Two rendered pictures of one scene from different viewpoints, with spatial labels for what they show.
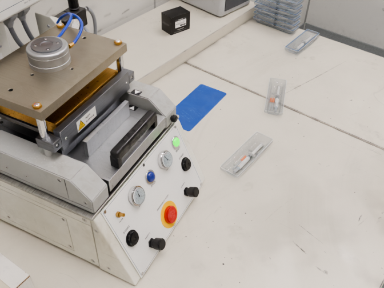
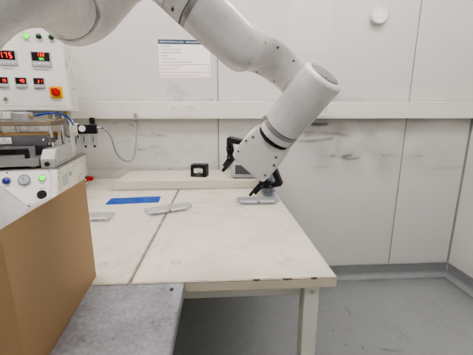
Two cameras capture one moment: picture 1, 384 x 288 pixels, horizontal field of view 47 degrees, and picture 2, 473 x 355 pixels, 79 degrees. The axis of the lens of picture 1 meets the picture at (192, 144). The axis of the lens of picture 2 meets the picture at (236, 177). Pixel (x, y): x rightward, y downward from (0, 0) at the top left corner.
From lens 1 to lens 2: 151 cm
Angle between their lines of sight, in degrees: 53
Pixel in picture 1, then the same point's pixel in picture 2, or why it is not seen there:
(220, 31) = (220, 183)
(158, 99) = (48, 151)
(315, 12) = (457, 253)
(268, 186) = not seen: hidden behind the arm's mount
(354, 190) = not seen: hidden behind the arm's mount
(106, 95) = (22, 136)
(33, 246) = not seen: outside the picture
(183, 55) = (177, 183)
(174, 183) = (23, 197)
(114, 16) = (182, 164)
